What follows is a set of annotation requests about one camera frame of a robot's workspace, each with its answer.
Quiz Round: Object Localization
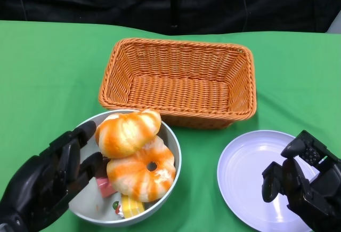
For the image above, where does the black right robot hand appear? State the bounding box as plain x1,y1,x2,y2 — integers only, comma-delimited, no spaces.
261,129,341,232

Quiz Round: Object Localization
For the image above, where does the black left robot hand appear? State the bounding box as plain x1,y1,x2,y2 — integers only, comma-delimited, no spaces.
0,120,104,232

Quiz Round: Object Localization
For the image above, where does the grey round bowl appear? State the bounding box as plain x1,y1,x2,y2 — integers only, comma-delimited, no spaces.
68,109,183,227

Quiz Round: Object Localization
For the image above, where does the orange striped ring bread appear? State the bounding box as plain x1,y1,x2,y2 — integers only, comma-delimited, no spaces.
95,108,163,159
106,135,176,203

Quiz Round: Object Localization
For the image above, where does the small pink cake slice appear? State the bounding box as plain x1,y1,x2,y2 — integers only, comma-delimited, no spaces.
96,177,117,198

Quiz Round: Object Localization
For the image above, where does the lavender round plate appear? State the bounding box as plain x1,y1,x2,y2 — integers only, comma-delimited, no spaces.
216,130,322,232

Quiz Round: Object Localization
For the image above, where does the yellow cake slice with cherry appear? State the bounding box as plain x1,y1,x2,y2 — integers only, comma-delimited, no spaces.
111,194,146,219

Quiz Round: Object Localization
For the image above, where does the orange wicker basket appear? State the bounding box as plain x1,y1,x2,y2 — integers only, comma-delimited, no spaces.
98,37,257,130

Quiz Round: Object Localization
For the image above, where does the green tablecloth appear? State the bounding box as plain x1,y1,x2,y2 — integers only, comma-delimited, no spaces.
0,20,341,232

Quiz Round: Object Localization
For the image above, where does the black backdrop curtain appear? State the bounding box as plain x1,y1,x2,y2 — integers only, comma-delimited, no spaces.
0,0,341,36

